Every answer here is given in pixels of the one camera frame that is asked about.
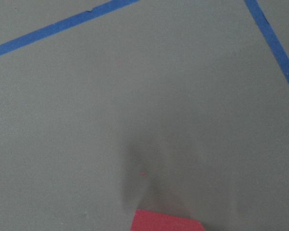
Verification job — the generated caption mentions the red block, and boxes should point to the red block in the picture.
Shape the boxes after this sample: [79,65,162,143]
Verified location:
[130,209,205,231]

